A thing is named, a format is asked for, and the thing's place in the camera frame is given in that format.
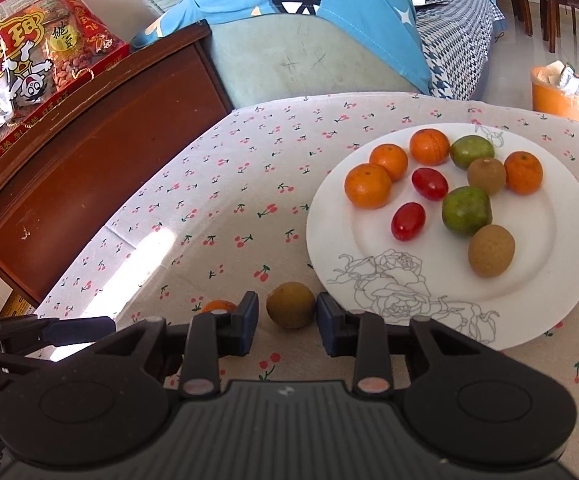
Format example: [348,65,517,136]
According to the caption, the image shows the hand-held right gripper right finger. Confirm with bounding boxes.
[315,292,503,397]

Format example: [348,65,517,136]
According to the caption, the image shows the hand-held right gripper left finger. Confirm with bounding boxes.
[92,290,261,400]

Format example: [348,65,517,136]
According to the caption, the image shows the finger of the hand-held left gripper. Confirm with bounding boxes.
[0,313,118,362]

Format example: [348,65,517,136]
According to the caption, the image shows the orange mandarin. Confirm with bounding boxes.
[369,143,409,182]
[200,299,239,315]
[344,162,393,210]
[409,128,451,166]
[504,151,543,196]

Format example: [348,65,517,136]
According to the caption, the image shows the brown kiwi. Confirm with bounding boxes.
[468,225,515,278]
[467,157,507,196]
[266,282,316,330]

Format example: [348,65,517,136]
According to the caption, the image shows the white plate with rose drawing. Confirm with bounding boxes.
[305,122,579,351]

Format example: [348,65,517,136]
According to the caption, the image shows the red cherry tomato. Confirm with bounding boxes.
[411,167,449,201]
[391,202,425,242]

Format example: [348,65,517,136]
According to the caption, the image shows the green lime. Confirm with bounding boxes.
[450,135,495,170]
[442,186,493,237]

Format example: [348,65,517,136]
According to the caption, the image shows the yellow box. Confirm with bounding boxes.
[0,292,38,318]

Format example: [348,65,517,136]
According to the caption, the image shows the cherry print tablecloth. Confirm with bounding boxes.
[34,91,579,480]

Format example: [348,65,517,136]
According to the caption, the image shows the brown wooden cabinet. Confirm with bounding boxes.
[0,20,234,307]

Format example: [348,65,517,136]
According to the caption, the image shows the red snack gift bag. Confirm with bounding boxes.
[0,0,131,178]

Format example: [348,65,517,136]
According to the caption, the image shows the grey-green sofa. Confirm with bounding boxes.
[137,0,507,111]

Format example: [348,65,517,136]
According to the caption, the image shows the houndstooth blanket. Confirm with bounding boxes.
[414,0,507,102]

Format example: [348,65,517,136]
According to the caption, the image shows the blue printed quilt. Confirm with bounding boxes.
[130,0,433,96]

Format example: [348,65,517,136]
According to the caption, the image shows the orange trash bin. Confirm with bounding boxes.
[530,62,579,125]

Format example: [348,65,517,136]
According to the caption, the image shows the white wrappers in bin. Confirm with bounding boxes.
[544,61,579,97]

